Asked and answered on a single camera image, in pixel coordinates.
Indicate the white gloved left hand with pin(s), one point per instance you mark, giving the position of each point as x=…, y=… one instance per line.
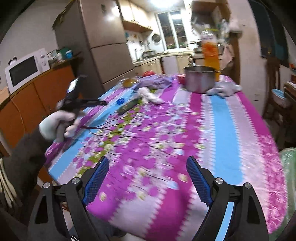
x=60, y=125

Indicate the dark sleeved left forearm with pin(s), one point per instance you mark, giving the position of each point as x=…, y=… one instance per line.
x=19, y=171

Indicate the green wrapper packet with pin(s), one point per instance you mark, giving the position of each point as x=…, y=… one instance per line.
x=128, y=106

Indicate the green lined trash bin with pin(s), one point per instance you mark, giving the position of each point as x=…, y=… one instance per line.
x=287, y=157

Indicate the crumpled grey cloth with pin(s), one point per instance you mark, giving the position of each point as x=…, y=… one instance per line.
x=224, y=89

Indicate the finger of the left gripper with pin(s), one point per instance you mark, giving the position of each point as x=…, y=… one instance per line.
x=92, y=101
x=92, y=104

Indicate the orange wooden cabinet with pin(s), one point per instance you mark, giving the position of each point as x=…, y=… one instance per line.
x=22, y=111

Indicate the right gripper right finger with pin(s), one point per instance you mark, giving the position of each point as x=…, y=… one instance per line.
x=215, y=193

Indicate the dark wooden chair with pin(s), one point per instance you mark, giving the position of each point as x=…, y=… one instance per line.
x=272, y=82

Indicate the purple plastic snack bag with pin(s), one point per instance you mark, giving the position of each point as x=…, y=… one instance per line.
x=154, y=82

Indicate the orange juice bottle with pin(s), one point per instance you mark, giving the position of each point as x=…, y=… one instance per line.
x=210, y=49

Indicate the phone on left gripper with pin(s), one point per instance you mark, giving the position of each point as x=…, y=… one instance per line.
x=72, y=86

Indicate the beige refrigerator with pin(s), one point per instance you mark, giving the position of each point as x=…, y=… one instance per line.
x=94, y=32

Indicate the small red box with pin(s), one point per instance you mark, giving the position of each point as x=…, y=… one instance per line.
x=182, y=79

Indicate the floral purple tablecloth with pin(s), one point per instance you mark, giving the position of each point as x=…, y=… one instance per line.
x=147, y=191

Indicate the yellow pear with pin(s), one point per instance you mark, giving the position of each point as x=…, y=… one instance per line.
x=129, y=82

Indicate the kitchen window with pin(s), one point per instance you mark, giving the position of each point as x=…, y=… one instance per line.
x=172, y=29

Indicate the grey white sock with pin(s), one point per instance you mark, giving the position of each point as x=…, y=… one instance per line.
x=147, y=96

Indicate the steel pot with handle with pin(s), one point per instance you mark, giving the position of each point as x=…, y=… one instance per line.
x=199, y=79

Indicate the blue plastic basin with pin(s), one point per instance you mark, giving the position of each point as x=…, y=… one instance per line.
x=279, y=97

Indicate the red apple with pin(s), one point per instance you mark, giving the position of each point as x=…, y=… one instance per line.
x=148, y=73

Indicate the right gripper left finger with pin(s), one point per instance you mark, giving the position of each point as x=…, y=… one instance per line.
x=82, y=191

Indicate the blue bottle cap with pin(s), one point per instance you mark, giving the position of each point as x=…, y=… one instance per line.
x=120, y=101

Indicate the white microwave oven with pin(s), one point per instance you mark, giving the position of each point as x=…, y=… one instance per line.
x=23, y=70

